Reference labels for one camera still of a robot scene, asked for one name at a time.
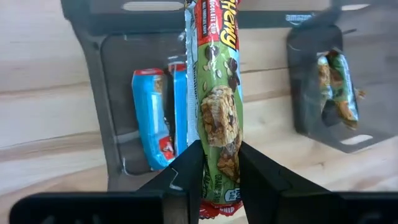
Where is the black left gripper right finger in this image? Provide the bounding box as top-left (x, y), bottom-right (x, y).
top-left (238, 141), bottom-right (398, 224)

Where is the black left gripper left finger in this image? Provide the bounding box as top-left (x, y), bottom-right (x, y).
top-left (9, 139), bottom-right (205, 224)

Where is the bright blue snack bar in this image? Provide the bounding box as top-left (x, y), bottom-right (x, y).
top-left (131, 67), bottom-right (177, 171)
top-left (167, 61), bottom-right (189, 156)

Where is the teal Chewy granola bar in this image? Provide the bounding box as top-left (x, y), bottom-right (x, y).
top-left (325, 48), bottom-right (360, 130)

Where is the green Chewy chocolate chip bar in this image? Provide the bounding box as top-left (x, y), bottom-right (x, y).
top-left (183, 0), bottom-right (245, 220)

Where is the grey translucent plastic bin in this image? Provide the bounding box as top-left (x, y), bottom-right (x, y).
top-left (60, 0), bottom-right (193, 192)
top-left (285, 24), bottom-right (398, 154)

